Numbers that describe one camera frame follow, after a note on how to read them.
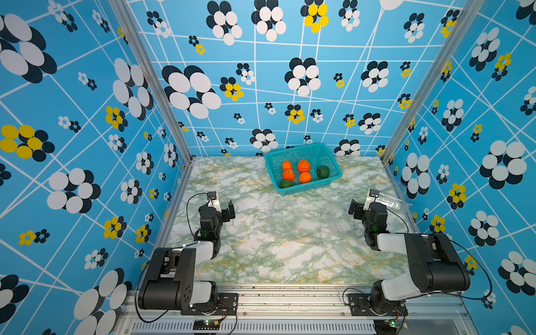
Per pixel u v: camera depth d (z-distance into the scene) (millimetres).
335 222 941
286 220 948
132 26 724
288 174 1050
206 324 722
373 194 800
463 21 706
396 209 985
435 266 450
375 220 712
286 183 1035
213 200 767
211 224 682
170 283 429
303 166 1085
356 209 848
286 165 1116
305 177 1050
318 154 1148
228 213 829
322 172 1073
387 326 705
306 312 724
